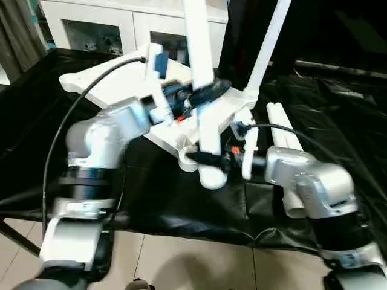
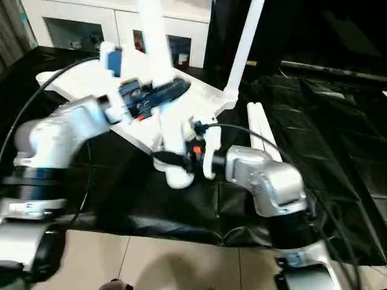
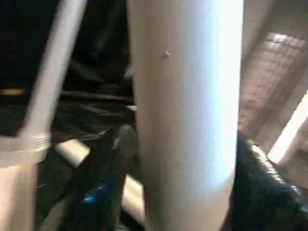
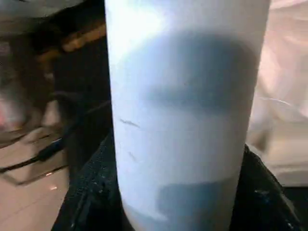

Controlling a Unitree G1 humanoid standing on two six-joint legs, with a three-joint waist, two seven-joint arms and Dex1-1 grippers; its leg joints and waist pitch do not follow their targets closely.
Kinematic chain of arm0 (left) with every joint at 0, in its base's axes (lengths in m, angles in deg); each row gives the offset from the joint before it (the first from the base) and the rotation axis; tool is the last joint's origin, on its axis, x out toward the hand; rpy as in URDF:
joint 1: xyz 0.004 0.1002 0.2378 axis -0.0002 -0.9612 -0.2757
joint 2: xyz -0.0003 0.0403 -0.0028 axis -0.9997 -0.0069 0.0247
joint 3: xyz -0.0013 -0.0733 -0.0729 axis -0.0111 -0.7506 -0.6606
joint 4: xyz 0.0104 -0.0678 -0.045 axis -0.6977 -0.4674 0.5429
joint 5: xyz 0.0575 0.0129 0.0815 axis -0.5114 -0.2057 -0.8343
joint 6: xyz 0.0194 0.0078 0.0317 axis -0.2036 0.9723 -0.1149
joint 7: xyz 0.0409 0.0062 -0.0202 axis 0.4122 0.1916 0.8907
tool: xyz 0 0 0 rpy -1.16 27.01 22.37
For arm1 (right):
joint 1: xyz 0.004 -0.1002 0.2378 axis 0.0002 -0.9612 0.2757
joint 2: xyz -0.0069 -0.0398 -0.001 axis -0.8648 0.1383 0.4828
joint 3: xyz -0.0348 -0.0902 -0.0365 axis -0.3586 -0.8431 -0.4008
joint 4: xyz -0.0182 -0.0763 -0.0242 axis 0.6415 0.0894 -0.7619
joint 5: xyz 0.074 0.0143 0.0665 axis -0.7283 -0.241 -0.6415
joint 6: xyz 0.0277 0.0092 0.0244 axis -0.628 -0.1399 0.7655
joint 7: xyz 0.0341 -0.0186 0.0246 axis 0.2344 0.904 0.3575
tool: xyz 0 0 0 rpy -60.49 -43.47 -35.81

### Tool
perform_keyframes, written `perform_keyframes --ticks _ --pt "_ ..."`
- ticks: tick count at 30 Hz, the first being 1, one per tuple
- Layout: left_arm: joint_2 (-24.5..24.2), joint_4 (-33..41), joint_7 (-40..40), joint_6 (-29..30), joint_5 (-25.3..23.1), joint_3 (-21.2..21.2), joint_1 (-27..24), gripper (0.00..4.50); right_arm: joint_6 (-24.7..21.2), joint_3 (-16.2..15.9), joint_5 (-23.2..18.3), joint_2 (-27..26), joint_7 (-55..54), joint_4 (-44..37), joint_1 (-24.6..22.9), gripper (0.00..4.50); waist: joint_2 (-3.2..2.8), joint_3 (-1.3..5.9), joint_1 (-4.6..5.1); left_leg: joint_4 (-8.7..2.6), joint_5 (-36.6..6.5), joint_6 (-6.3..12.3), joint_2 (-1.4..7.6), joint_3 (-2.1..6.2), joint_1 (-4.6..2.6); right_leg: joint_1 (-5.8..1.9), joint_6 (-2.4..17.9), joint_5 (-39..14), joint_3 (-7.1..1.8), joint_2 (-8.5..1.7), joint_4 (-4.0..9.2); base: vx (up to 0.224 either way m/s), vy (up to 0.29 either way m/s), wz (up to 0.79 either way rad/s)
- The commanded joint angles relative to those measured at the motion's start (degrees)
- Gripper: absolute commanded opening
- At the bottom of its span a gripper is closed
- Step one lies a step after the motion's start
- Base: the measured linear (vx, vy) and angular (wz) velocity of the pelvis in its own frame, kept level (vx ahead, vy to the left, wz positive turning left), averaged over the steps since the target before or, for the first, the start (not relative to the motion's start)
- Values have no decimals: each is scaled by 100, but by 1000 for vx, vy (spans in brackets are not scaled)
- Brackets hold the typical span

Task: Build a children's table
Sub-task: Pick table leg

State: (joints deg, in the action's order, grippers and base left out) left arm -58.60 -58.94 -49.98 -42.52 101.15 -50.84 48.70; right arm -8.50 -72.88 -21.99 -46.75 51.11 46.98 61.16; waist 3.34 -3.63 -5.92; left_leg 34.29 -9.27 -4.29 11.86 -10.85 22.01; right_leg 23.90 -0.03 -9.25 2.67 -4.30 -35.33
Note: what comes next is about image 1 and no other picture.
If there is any white plastic table leg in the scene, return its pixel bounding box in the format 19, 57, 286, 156
243, 0, 293, 100
266, 102, 309, 218
273, 102, 303, 150
182, 0, 228, 190

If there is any white plastic table top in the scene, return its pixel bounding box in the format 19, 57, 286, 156
59, 56, 261, 173

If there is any black table mat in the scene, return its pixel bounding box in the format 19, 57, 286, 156
0, 48, 387, 251

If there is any white glass-door cabinet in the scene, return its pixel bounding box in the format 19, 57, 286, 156
39, 0, 229, 70

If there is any black backdrop cloth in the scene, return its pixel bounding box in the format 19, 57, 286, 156
220, 0, 387, 82

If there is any dark metal rod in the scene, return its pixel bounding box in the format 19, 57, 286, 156
294, 59, 387, 79

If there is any grey window curtain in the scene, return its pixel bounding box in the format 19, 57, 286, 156
0, 0, 52, 82

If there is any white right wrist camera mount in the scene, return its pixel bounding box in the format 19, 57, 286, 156
232, 120, 259, 179

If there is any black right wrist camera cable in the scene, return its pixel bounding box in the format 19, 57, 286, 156
237, 122, 326, 158

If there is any black metal table frame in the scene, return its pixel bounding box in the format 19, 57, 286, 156
0, 217, 42, 257

